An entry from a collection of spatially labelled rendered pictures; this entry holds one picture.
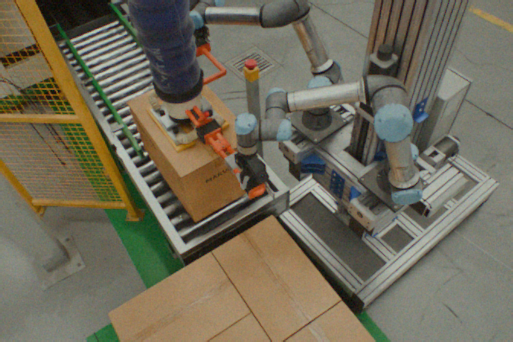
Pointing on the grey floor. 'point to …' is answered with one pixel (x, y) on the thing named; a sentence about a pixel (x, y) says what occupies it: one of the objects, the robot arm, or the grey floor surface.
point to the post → (253, 98)
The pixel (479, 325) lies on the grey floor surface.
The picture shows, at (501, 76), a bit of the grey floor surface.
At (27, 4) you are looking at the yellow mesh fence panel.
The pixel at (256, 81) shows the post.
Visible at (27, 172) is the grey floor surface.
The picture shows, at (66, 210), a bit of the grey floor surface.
